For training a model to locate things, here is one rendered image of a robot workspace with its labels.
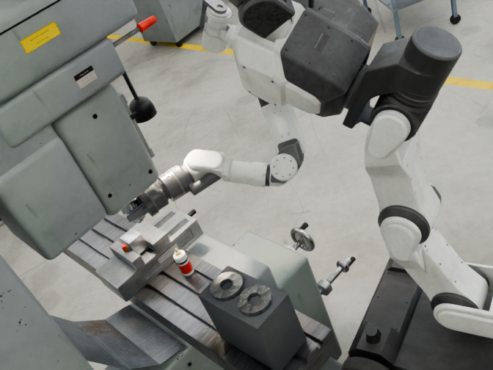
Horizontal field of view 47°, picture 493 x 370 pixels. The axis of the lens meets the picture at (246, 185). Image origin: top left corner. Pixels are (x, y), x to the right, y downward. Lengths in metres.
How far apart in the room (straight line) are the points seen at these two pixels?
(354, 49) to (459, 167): 2.11
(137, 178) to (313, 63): 0.55
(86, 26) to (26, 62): 0.16
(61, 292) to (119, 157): 2.28
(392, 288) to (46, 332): 1.16
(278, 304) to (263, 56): 0.59
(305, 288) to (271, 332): 0.70
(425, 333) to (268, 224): 1.62
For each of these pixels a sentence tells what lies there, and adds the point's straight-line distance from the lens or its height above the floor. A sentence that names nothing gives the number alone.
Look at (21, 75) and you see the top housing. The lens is 1.32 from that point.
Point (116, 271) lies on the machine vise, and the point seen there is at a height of 0.99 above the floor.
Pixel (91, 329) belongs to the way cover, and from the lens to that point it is 1.89.
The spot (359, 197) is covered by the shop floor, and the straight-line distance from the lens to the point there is 3.33.
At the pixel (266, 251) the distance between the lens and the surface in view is 2.12.
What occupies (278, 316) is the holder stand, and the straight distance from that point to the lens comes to 1.42.
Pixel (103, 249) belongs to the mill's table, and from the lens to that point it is 2.17.
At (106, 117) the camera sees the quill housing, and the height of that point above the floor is 1.56.
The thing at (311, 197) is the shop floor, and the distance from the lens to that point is 3.42.
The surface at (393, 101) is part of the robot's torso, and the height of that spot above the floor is 1.42.
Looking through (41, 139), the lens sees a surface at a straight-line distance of 1.38.
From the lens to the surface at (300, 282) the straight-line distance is 2.07.
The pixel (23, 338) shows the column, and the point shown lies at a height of 1.31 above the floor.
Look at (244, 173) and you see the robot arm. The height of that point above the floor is 1.21.
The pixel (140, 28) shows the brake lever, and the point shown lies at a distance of 1.47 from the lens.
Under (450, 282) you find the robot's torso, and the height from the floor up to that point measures 0.80.
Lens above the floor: 2.13
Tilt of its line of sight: 35 degrees down
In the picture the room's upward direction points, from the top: 22 degrees counter-clockwise
